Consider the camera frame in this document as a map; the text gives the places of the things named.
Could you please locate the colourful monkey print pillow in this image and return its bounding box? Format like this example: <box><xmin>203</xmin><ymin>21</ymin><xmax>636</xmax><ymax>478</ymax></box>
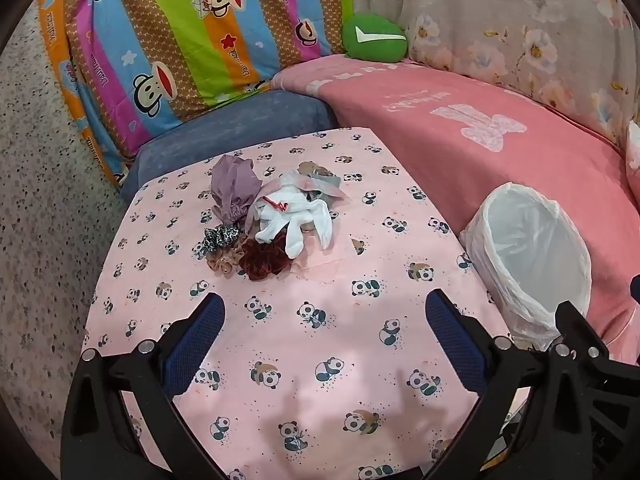
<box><xmin>37</xmin><ymin>0</ymin><xmax>362</xmax><ymax>187</ymax></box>

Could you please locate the pink blanket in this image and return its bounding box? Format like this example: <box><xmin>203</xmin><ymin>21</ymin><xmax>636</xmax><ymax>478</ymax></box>
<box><xmin>270</xmin><ymin>55</ymin><xmax>640</xmax><ymax>361</ymax></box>

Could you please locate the purple cloth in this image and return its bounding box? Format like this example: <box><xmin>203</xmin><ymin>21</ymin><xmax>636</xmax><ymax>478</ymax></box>
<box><xmin>210</xmin><ymin>155</ymin><xmax>264</xmax><ymax>226</ymax></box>

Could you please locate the bin with white bag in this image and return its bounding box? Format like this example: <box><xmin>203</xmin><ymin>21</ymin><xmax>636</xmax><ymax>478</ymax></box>
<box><xmin>460</xmin><ymin>182</ymin><xmax>594</xmax><ymax>354</ymax></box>

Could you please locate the white socks bundle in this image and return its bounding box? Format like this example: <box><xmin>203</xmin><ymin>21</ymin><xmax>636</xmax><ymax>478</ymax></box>
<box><xmin>247</xmin><ymin>172</ymin><xmax>336</xmax><ymax>259</ymax></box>

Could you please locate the leopard print scrunchie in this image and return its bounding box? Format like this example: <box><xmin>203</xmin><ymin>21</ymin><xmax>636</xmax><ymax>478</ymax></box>
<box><xmin>192</xmin><ymin>225</ymin><xmax>241</xmax><ymax>261</ymax></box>

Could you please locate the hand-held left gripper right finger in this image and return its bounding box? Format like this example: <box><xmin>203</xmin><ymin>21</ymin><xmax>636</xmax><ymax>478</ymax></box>
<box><xmin>425</xmin><ymin>289</ymin><xmax>601</xmax><ymax>480</ymax></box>

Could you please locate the green plush toy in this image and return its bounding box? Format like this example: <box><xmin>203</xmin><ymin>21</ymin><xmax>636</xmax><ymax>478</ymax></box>
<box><xmin>341</xmin><ymin>12</ymin><xmax>410</xmax><ymax>64</ymax></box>

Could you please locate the grey floral blanket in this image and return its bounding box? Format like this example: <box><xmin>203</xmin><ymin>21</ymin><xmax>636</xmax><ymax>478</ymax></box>
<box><xmin>345</xmin><ymin>0</ymin><xmax>640</xmax><ymax>152</ymax></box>

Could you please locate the pink floral pillow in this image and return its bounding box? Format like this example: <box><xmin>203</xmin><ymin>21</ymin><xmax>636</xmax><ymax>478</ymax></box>
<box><xmin>625</xmin><ymin>120</ymin><xmax>640</xmax><ymax>192</ymax></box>

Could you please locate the pink panda print cloth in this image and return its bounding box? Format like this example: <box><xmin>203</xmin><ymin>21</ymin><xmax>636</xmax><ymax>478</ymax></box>
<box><xmin>82</xmin><ymin>127</ymin><xmax>532</xmax><ymax>480</ymax></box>

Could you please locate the blue cushion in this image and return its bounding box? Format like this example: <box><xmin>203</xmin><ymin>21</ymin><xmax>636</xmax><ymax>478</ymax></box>
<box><xmin>120</xmin><ymin>89</ymin><xmax>339</xmax><ymax>202</ymax></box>

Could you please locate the beige scrunchie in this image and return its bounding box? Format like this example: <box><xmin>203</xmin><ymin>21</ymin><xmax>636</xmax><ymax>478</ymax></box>
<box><xmin>207</xmin><ymin>247</ymin><xmax>246</xmax><ymax>276</ymax></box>

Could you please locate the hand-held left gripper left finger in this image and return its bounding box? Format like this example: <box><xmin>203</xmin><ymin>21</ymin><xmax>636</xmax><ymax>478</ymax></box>
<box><xmin>60</xmin><ymin>292</ymin><xmax>237</xmax><ymax>480</ymax></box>

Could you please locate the grey cloth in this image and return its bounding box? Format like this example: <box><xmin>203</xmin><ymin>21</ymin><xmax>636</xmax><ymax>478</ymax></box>
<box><xmin>300</xmin><ymin>170</ymin><xmax>347</xmax><ymax>202</ymax></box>

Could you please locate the dark red scrunchie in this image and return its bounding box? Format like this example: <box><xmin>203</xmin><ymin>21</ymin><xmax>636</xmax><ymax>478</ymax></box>
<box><xmin>237</xmin><ymin>232</ymin><xmax>294</xmax><ymax>279</ymax></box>

